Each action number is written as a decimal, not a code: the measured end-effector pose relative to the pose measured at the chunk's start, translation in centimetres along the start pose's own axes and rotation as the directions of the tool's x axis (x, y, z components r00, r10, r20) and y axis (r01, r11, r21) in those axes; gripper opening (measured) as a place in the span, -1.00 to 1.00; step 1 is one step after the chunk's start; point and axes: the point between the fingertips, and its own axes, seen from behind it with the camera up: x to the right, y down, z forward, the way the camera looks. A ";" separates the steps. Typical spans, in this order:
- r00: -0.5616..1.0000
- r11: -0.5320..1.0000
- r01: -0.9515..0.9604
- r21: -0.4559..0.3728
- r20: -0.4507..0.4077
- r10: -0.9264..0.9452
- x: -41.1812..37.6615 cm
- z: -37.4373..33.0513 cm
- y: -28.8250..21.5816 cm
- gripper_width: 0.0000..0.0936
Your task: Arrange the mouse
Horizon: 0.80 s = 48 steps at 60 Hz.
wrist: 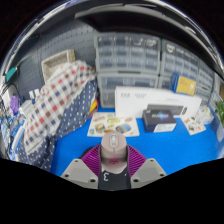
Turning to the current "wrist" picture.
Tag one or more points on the white woven basket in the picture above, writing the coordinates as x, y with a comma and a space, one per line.
55, 61

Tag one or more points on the beige computer mouse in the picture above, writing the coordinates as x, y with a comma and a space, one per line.
114, 150

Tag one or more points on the red blue checkered cloth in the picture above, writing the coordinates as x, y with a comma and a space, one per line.
53, 103

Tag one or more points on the green leafy plant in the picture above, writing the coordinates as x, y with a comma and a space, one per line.
220, 110

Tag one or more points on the small dark product box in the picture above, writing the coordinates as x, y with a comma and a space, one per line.
158, 118

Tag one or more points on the printed picture sheet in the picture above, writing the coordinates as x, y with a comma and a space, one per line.
193, 126
113, 125

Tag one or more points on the white keyboard packaging box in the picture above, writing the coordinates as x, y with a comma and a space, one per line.
133, 100

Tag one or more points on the yellow and blue box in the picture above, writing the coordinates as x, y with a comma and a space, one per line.
183, 84

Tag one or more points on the grey pegboard panel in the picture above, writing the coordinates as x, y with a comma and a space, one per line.
66, 40

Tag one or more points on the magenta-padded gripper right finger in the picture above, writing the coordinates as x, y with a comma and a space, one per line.
146, 170

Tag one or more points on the grey parts drawer cabinet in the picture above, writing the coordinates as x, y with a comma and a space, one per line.
204, 90
180, 58
206, 75
126, 83
165, 83
126, 53

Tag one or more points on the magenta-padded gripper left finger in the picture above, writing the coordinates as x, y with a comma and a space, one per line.
80, 171

